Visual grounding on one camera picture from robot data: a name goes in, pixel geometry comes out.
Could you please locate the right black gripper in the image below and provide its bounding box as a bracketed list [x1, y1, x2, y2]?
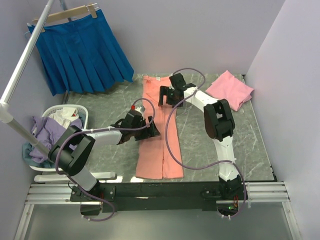
[158, 86, 184, 109]

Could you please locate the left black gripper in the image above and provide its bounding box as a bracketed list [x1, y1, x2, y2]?
[131, 116, 160, 141]

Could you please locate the salmon orange t shirt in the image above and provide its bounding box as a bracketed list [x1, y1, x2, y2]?
[135, 75, 184, 180]

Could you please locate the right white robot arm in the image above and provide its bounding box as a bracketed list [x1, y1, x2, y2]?
[158, 73, 240, 200]

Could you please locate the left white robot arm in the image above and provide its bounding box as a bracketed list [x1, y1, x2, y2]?
[48, 107, 160, 201]

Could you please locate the folded pink t shirt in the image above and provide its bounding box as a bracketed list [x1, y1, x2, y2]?
[205, 70, 254, 112]

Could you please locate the black base beam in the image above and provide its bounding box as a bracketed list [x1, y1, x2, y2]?
[70, 179, 248, 215]

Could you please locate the white laundry basket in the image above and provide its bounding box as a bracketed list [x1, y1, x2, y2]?
[29, 104, 89, 172]

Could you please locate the white garment in basket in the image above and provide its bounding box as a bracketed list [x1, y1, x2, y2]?
[49, 107, 82, 129]

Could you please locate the blue pleated skirt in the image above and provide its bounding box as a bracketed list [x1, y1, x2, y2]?
[36, 9, 134, 96]

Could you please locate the lavender shirt in basket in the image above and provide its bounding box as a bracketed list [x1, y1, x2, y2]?
[29, 116, 83, 164]

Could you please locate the wooden clip hanger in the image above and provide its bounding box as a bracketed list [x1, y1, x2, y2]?
[32, 2, 100, 34]

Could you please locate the blue grey cloth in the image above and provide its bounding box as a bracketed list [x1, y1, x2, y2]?
[22, 142, 36, 167]

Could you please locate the white clothes rack pole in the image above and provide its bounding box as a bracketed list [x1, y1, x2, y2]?
[0, 0, 55, 155]

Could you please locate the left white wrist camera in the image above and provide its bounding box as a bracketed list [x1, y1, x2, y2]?
[131, 105, 146, 115]

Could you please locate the aluminium rail frame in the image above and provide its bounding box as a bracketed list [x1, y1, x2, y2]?
[14, 180, 302, 240]

